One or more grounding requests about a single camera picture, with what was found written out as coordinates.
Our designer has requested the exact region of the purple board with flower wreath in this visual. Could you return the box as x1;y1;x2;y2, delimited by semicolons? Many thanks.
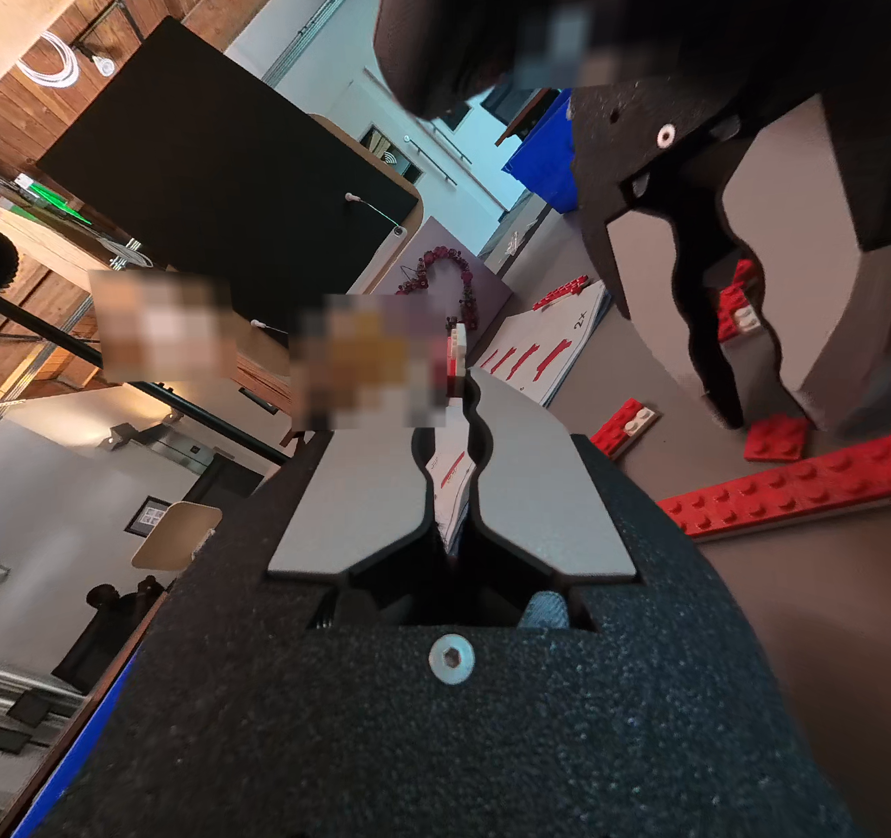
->
388;216;517;353

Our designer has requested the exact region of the long red brick plate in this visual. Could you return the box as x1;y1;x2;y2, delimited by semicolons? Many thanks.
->
656;434;891;541

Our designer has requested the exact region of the white cable coil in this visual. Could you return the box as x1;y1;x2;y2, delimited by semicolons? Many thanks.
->
17;31;82;89

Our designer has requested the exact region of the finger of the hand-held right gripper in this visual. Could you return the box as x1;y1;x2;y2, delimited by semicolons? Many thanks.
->
721;93;881;435
604;184;746;430

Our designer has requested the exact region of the narrow red brick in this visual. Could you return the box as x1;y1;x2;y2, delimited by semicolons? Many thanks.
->
531;273;590;312

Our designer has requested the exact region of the red and white brick assembly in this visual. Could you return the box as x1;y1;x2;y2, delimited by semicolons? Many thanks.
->
425;319;483;555

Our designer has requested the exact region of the beige rounded panel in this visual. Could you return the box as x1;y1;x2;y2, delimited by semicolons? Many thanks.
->
131;500;224;572

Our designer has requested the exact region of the blue plastic bin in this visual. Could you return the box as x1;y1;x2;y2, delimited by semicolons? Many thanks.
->
502;88;581;213

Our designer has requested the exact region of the small framed wall picture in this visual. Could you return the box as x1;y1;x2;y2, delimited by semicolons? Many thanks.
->
124;496;172;539

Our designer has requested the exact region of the blue panel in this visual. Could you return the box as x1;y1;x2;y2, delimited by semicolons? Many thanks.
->
0;643;144;838

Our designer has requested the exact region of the small red brick plate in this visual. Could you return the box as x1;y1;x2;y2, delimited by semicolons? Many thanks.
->
742;412;813;464

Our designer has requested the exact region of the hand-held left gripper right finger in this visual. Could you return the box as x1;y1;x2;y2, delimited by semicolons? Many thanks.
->
461;368;639;580

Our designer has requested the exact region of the red brick frame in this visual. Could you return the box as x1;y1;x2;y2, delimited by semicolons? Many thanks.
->
716;259;764;343

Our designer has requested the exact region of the ceiling spotlight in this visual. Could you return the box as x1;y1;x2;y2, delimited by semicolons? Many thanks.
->
71;41;117;79

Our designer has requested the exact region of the white tipped thin rod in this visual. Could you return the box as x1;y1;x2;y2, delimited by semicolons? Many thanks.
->
344;191;406;235

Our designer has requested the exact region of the green lit sign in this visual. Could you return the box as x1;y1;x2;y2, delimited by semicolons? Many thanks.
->
13;174;95;228

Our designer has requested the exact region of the white instruction booklet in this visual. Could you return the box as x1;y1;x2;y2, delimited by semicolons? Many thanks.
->
479;279;615;409

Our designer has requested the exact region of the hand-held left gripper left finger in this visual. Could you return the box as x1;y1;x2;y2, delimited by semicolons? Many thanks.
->
268;427;442;580

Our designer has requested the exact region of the grey desk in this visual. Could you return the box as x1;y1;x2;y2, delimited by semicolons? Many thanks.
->
477;205;891;838

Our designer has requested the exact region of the black wall panel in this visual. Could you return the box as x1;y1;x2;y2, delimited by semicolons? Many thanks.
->
37;15;420;339

